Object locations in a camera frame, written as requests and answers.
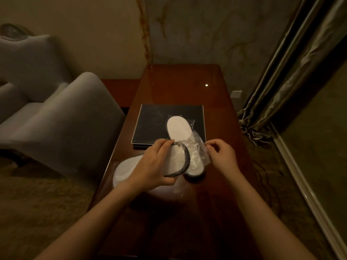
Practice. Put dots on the person's right hand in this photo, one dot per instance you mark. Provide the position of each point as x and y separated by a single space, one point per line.
225 157

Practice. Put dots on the white wall socket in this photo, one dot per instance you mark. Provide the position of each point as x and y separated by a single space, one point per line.
236 94

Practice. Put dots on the grey upholstered armchair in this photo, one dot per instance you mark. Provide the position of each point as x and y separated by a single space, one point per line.
81 119

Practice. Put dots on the black leather folder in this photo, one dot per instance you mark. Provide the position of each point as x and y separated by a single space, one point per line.
149 124

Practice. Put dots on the person's left forearm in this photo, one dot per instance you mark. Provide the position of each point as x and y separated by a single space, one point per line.
95 222

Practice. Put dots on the person's right forearm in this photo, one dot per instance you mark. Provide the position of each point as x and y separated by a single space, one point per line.
263 219

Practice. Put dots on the person's left hand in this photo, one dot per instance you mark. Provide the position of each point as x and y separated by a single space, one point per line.
151 167

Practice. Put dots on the olive satin curtain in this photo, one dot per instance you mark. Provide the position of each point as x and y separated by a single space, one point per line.
292 73

